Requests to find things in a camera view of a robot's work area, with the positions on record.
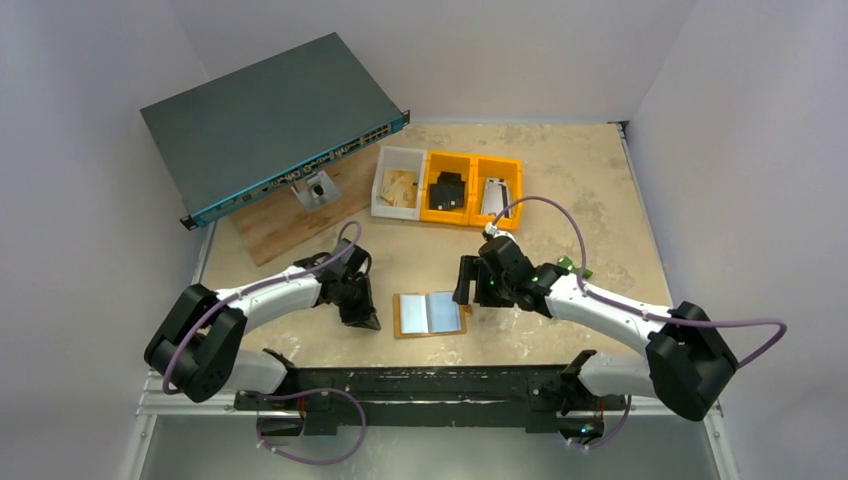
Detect yellow leather card holder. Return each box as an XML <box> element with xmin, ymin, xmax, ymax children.
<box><xmin>392</xmin><ymin>292</ymin><xmax>472</xmax><ymax>339</ymax></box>

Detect black card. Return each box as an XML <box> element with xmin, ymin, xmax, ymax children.
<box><xmin>428</xmin><ymin>183</ymin><xmax>465</xmax><ymax>211</ymax></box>
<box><xmin>437</xmin><ymin>171</ymin><xmax>465</xmax><ymax>189</ymax></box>

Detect gold cards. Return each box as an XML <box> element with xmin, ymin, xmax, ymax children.
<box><xmin>379</xmin><ymin>170</ymin><xmax>407</xmax><ymax>206</ymax></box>

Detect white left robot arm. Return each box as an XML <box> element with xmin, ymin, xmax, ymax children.
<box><xmin>143</xmin><ymin>239</ymin><xmax>381</xmax><ymax>409</ymax></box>

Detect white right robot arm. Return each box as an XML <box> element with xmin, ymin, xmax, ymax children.
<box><xmin>452</xmin><ymin>235</ymin><xmax>739</xmax><ymax>421</ymax></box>

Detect green object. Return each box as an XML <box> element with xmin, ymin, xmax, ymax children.
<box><xmin>557</xmin><ymin>256</ymin><xmax>593</xmax><ymax>280</ymax></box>

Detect wooden board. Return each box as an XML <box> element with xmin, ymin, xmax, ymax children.
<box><xmin>227</xmin><ymin>145</ymin><xmax>379</xmax><ymax>266</ymax></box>

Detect yellow right bin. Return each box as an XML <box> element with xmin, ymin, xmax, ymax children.
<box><xmin>469</xmin><ymin>156</ymin><xmax>525</xmax><ymax>233</ymax></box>

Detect yellow bin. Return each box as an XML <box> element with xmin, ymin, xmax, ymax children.
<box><xmin>469</xmin><ymin>156</ymin><xmax>525</xmax><ymax>233</ymax></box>
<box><xmin>420</xmin><ymin>150</ymin><xmax>476</xmax><ymax>227</ymax></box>

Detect yellow middle bin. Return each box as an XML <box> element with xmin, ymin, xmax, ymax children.
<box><xmin>420</xmin><ymin>150</ymin><xmax>476</xmax><ymax>227</ymax></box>

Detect white plastic bin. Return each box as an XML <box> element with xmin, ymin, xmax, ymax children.
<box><xmin>370</xmin><ymin>146</ymin><xmax>427</xmax><ymax>221</ymax></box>

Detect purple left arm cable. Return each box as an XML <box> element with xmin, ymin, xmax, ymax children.
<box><xmin>161</xmin><ymin>221</ymin><xmax>364</xmax><ymax>396</ymax></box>

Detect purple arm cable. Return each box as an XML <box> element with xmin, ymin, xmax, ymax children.
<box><xmin>490</xmin><ymin>195</ymin><xmax>790</xmax><ymax>370</ymax></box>
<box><xmin>161</xmin><ymin>221</ymin><xmax>364</xmax><ymax>396</ymax></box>

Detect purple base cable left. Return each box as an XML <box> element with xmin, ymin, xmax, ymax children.
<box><xmin>255</xmin><ymin>387</ymin><xmax>368</xmax><ymax>468</ymax></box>

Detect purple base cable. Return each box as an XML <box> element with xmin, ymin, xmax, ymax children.
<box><xmin>255</xmin><ymin>387</ymin><xmax>368</xmax><ymax>468</ymax></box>
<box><xmin>564</xmin><ymin>394</ymin><xmax>632</xmax><ymax>452</ymax></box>

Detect grey metal bracket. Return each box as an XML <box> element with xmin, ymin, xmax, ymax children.
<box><xmin>291</xmin><ymin>170</ymin><xmax>341</xmax><ymax>212</ymax></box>

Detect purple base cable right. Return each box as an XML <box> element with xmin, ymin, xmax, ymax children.
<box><xmin>564</xmin><ymin>394</ymin><xmax>632</xmax><ymax>452</ymax></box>

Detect grey network switch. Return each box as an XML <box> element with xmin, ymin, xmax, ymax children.
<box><xmin>140</xmin><ymin>33</ymin><xmax>410</xmax><ymax>230</ymax></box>

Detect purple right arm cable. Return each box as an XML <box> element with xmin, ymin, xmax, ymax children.
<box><xmin>490</xmin><ymin>195</ymin><xmax>790</xmax><ymax>370</ymax></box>

